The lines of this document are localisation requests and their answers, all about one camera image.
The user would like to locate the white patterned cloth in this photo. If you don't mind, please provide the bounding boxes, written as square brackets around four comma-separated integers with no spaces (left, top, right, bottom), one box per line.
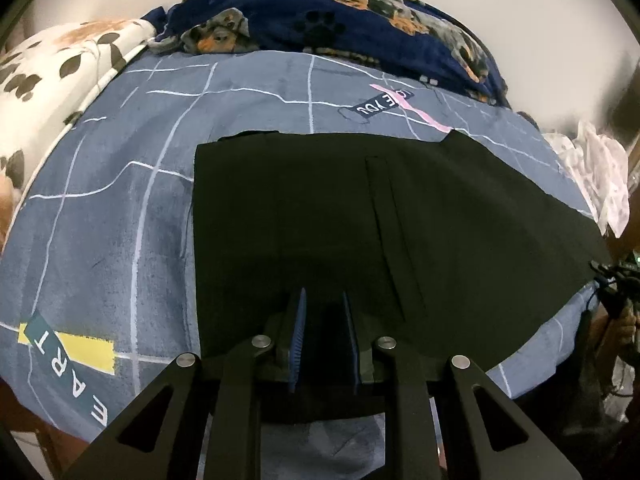
[542,120,632,239]

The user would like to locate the white floral pillow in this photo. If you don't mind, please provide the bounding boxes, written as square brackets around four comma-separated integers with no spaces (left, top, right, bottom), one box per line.
[0,17,157,256]

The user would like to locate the black pants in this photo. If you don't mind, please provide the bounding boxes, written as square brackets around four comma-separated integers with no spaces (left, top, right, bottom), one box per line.
[192,129,614,423]

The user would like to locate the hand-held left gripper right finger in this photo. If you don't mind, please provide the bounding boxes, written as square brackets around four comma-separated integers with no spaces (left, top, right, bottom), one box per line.
[342,290,584,480]

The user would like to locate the wooden bed frame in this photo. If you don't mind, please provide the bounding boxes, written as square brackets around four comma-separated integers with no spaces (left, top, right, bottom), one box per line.
[0,377,60,480]

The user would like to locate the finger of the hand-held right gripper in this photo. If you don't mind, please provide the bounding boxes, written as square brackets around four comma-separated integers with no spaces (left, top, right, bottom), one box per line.
[590,259,629,319]

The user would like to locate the navy dog print blanket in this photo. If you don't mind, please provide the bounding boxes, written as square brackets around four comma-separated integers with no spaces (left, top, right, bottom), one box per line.
[145,0,512,109]

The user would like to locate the blue grid bed sheet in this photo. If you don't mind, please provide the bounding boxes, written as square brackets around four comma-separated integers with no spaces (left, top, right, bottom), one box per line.
[0,50,608,480]

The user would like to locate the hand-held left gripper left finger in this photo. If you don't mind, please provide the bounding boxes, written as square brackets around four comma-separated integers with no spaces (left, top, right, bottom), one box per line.
[62,287,308,480]

